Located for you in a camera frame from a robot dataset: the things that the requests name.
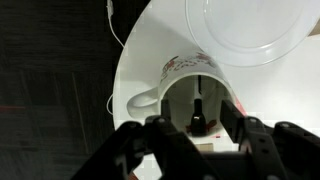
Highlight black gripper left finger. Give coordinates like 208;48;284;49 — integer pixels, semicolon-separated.
71;98;221;180

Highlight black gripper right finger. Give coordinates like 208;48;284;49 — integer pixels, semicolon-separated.
219;99;320;180

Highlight brown sugar packet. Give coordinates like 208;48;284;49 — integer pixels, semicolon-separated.
199;143;214;153

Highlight pink sweetener packet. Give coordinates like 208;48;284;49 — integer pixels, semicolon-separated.
232;95;247;116

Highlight white mug with red print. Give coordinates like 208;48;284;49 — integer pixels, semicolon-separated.
126;51;242;136

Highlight large white plate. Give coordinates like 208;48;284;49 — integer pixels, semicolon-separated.
184;0;320;68

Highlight brown paper napkin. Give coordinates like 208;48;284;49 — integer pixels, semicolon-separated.
308;28;320;38

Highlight white floor cable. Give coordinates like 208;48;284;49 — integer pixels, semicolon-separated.
105;0;126;116

